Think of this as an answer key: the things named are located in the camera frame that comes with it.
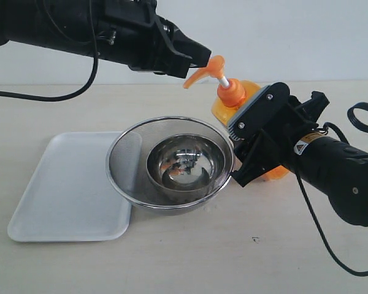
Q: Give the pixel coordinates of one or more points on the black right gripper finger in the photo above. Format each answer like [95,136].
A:
[260,158]
[313,108]

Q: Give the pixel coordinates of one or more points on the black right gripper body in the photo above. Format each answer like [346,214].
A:
[285,125]

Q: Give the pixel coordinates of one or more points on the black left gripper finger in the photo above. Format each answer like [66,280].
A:
[172,30]
[175,59]

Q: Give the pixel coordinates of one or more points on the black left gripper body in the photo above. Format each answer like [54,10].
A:
[130,28]

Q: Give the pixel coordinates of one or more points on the orange pump soap bottle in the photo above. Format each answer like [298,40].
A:
[232,93]

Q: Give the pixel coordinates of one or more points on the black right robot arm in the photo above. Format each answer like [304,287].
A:
[335,168]

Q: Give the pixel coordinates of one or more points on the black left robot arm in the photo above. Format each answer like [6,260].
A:
[68,26]

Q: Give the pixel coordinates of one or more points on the small stainless steel bowl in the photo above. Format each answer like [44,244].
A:
[188,167]

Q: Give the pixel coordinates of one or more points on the steel mesh strainer basket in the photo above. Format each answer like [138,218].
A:
[126,161]

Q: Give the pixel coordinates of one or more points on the white rectangular plastic tray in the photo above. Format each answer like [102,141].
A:
[69,197]

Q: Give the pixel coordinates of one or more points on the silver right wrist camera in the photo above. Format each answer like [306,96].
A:
[258,111]

